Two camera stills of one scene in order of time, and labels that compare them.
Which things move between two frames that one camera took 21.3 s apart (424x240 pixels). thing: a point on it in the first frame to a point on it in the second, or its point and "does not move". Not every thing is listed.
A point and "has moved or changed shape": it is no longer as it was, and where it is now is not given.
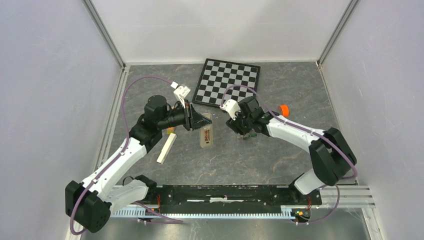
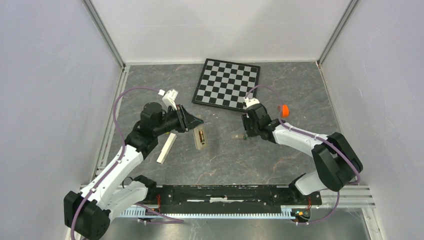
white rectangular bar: x=166 y=148 does not move
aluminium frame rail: x=350 y=197 does not move
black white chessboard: x=217 y=75 does not move
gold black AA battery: x=248 y=135 has moved or changed shape
